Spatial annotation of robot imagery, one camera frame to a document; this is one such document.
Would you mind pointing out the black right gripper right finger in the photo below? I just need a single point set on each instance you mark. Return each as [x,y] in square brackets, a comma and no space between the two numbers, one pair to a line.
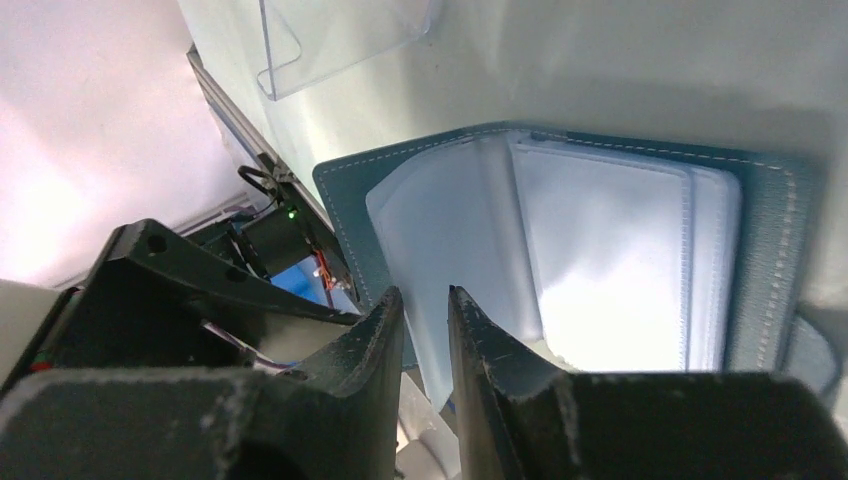
[521,417]

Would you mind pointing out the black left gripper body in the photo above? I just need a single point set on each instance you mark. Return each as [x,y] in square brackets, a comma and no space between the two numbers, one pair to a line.
[152,299]

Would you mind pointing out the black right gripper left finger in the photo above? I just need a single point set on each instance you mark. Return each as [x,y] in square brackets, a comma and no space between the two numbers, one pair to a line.
[333,416]

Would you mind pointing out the blue leather card holder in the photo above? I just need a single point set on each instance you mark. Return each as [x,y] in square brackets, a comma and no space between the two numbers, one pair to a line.
[605,254]

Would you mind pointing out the clear acrylic card box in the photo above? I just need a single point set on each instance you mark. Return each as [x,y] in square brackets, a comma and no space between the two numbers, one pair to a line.
[307,42]

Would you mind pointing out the aluminium front frame rail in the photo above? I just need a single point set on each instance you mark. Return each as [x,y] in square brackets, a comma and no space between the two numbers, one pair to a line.
[248,136]

